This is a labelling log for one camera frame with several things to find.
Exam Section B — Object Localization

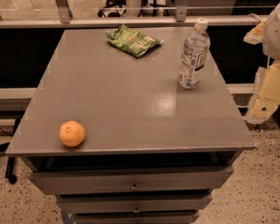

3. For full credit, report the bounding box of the grey drawer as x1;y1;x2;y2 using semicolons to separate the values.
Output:
30;166;233;195
57;193;212;214
74;211;199;224

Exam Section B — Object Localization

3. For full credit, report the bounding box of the top grey drawer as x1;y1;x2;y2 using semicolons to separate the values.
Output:
30;166;233;195

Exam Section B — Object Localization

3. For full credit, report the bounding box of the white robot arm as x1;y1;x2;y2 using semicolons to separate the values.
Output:
244;3;280;124

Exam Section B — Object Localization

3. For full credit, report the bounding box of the grey drawer cabinet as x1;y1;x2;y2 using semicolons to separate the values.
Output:
5;26;257;224

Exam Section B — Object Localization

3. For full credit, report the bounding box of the black stand leg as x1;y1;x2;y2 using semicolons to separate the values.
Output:
5;119;21;185

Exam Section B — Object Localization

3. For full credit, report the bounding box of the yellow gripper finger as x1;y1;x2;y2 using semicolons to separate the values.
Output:
244;13;266;45
245;61;280;124

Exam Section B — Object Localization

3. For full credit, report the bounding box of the orange fruit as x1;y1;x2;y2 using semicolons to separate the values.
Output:
59;120;85;147

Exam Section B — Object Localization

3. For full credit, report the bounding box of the bottom grey drawer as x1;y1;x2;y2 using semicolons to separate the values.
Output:
74;211;199;224

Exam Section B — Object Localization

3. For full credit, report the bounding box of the metal window railing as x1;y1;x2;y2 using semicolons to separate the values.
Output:
0;0;280;28

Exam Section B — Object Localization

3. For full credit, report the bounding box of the middle grey drawer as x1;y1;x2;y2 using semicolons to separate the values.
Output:
57;193;212;214

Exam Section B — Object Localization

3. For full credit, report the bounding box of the black office chair base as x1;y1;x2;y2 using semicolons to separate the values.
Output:
97;0;126;18

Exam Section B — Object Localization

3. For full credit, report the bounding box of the clear plastic water bottle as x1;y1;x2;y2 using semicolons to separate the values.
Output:
178;18;210;90

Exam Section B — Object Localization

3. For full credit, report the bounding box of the green chip bag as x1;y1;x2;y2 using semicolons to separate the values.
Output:
105;24;163;59

